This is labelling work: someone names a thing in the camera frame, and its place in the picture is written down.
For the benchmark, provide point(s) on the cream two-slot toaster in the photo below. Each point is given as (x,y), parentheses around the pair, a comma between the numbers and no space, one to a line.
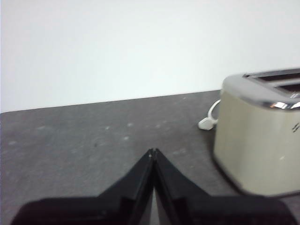
(255,145)

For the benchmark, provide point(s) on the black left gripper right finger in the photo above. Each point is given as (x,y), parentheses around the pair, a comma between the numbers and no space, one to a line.
(187,208)

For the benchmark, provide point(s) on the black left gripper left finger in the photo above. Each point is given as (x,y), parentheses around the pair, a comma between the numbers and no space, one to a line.
(122,206)

